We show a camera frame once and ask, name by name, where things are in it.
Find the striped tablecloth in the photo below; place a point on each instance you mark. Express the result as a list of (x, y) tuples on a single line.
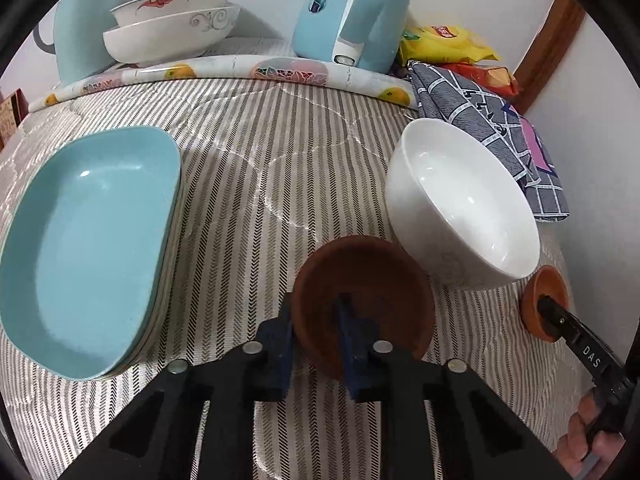
[(250, 185)]

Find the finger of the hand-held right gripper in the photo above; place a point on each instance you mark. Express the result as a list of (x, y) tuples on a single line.
[(575, 335)]

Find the green plate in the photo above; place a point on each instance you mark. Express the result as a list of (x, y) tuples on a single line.
[(150, 334)]

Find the light blue thermos jug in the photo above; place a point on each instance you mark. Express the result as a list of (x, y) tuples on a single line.
[(80, 35)]

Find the person's right hand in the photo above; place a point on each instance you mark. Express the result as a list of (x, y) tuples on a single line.
[(575, 440)]

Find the grey checkered cloth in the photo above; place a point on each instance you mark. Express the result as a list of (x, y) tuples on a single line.
[(475, 110)]

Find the small brown bowl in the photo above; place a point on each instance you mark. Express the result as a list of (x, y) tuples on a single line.
[(370, 280), (542, 285)]

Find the brown wooden door frame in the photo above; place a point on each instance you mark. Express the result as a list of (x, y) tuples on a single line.
[(550, 50)]

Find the red chip bag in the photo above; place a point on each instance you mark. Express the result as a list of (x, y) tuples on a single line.
[(495, 80)]

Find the white bowl with red print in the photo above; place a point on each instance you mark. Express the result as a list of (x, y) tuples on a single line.
[(170, 7)]

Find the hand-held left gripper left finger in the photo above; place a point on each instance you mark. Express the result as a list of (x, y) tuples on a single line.
[(277, 347)]

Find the brown framed picture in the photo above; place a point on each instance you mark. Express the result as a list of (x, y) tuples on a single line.
[(10, 120)]

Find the white bowl with swirl print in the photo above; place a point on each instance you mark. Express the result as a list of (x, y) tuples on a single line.
[(165, 40)]

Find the rolled fruit print mat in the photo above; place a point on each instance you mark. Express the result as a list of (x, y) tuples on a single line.
[(225, 67)]

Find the plain white bowl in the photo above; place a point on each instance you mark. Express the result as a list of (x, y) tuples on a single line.
[(450, 200)]

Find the yellow chip bag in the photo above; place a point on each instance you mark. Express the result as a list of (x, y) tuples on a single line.
[(445, 42)]

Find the blue plate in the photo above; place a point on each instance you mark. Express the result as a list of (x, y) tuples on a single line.
[(90, 240)]

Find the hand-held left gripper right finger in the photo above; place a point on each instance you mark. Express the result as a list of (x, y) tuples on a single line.
[(351, 347)]

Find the light blue electric kettle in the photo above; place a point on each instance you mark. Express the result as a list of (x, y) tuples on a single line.
[(350, 15)]

